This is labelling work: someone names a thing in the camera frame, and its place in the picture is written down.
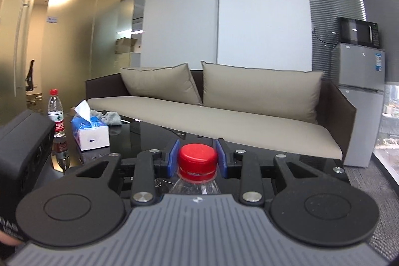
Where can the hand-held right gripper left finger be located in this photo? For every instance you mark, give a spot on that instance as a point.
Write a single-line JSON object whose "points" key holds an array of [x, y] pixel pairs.
{"points": [[174, 157]]}

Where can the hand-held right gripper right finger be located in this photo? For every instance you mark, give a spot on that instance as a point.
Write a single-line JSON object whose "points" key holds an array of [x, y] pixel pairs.
{"points": [[221, 157]]}

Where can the clear bottle with red cap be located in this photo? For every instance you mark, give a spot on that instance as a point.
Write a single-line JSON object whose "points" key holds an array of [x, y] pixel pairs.
{"points": [[197, 164]]}

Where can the water bottle with red label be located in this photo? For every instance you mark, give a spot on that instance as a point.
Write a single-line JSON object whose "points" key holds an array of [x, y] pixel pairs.
{"points": [[56, 116]]}

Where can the person's left hand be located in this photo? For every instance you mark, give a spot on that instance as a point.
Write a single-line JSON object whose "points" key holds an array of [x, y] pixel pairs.
{"points": [[7, 239]]}

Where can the brown sofa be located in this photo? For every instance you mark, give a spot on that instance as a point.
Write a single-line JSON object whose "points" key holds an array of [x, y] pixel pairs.
{"points": [[233, 116]]}

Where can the blue and white tissue box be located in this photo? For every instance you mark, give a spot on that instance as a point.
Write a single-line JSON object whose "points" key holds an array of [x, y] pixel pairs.
{"points": [[89, 132]]}

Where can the grey cloth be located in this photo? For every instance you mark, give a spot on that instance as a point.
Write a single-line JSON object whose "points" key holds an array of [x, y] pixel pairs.
{"points": [[111, 118]]}

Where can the beige cushion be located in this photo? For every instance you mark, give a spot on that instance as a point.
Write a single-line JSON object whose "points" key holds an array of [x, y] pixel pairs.
{"points": [[160, 83], [261, 91]]}

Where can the black office chair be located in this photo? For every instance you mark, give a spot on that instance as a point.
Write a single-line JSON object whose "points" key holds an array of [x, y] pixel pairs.
{"points": [[29, 76]]}

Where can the cardboard box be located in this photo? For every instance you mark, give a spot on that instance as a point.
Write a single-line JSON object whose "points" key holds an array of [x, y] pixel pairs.
{"points": [[125, 45]]}

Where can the silver refrigerator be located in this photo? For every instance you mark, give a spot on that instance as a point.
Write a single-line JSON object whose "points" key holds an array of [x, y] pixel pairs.
{"points": [[361, 104]]}

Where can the black microwave oven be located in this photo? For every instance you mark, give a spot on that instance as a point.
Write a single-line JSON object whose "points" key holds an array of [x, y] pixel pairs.
{"points": [[358, 31]]}

